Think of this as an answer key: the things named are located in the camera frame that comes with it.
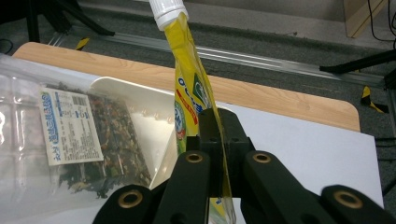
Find thin black floor cable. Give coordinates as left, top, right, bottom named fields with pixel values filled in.
left=0, top=37, right=15, bottom=56

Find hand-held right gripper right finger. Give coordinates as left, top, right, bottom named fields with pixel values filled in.
left=218, top=108, right=256, bottom=198

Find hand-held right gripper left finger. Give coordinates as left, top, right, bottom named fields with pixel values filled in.
left=186, top=107, right=226, bottom=198

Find yellow pouch with white cap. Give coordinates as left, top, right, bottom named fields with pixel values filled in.
left=148, top=0, right=237, bottom=224

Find white table mat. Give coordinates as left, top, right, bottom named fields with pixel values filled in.
left=0, top=52, right=385, bottom=224

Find white plastic container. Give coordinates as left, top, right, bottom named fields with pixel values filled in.
left=88, top=76, right=189, bottom=190

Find black metal stand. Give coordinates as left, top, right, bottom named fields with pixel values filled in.
left=318, top=49, right=396, bottom=91
left=23, top=0, right=117, bottom=44

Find wooden desk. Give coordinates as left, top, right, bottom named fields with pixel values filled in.
left=343, top=0, right=390, bottom=39

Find black cables under desk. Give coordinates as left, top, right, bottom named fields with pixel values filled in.
left=366, top=0, right=396, bottom=44

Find clear bag of dried vegetables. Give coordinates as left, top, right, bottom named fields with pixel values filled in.
left=0, top=53, right=154, bottom=217

